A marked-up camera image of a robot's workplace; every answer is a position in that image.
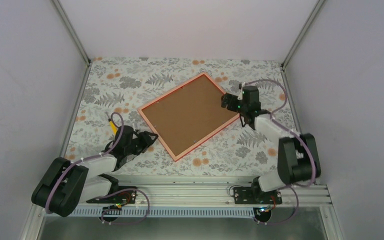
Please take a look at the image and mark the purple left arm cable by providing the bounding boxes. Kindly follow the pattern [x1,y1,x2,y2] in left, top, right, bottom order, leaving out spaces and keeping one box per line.
[44,111,150,227]

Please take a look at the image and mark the red picture frame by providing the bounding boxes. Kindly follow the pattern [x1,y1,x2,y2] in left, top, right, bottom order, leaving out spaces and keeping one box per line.
[137,72,239,162]

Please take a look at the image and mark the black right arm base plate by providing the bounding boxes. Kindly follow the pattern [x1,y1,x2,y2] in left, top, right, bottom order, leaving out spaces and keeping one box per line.
[232,186,283,205]

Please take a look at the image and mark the yellow handled screwdriver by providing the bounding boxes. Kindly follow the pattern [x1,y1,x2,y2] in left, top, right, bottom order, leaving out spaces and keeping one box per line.
[106,113,118,134]

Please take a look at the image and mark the grey slotted cable duct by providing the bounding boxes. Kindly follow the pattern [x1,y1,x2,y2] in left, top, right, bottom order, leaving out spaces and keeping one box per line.
[44,206,257,219]

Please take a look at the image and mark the aluminium corner post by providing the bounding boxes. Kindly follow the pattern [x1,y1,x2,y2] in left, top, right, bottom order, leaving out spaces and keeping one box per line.
[281,0,327,72]
[51,0,92,67]

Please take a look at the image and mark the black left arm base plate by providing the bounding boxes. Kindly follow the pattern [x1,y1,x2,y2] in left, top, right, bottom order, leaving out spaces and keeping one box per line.
[86,186,137,205]

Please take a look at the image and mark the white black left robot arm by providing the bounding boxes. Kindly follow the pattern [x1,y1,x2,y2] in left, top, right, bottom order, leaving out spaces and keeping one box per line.
[31,126,159,217]

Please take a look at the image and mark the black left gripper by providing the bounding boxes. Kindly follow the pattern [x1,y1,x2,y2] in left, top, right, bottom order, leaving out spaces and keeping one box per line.
[124,131,158,156]

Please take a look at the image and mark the aluminium corner post left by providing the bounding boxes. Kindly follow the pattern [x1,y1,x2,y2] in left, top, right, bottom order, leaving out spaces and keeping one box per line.
[51,0,92,67]

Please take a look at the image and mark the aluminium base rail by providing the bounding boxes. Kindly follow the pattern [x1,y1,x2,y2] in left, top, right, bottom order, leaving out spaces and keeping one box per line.
[34,175,333,208]

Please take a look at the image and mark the aluminium corner post right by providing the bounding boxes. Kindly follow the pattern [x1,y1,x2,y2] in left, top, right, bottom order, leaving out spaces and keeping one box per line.
[281,0,327,72]

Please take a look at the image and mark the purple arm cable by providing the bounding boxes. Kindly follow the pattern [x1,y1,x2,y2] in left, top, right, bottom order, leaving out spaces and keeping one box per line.
[239,78,317,227]
[44,111,150,227]

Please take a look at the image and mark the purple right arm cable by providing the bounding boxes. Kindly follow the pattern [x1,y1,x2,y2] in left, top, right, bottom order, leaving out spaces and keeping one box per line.
[239,78,317,227]

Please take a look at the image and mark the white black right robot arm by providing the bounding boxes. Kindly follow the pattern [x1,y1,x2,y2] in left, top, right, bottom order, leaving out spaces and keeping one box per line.
[221,85,321,204]

